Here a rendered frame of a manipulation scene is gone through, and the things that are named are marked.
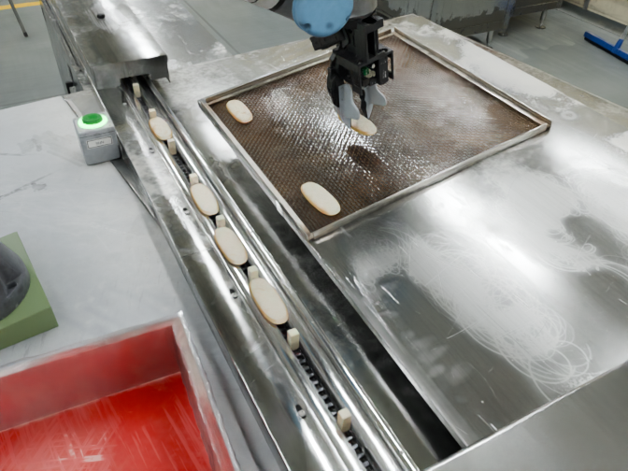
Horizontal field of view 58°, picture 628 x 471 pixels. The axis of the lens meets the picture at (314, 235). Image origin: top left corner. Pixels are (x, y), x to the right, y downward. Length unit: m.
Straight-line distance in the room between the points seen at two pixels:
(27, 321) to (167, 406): 0.25
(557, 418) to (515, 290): 0.62
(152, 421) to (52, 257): 0.38
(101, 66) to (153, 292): 0.67
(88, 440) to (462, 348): 0.48
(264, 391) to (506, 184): 0.52
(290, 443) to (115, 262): 0.46
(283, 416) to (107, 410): 0.23
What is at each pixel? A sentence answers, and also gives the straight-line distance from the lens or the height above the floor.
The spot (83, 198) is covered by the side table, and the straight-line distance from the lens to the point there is 1.16.
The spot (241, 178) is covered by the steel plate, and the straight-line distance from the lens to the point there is 1.15.
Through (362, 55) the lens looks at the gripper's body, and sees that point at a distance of 0.93.
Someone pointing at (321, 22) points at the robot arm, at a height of 1.23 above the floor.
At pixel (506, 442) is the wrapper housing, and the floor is 1.30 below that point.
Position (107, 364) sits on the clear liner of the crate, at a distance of 0.76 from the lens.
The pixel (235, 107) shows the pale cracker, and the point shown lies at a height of 0.91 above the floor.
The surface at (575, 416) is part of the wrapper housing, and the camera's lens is 0.22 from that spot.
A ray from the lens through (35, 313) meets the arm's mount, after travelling 0.89.
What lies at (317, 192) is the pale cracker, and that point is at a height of 0.91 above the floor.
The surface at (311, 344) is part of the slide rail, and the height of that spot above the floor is 0.85.
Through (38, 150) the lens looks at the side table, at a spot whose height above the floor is 0.82.
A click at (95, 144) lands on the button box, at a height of 0.86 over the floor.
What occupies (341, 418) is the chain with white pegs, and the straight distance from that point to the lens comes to 0.71.
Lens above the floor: 1.47
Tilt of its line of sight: 40 degrees down
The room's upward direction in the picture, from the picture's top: 2 degrees clockwise
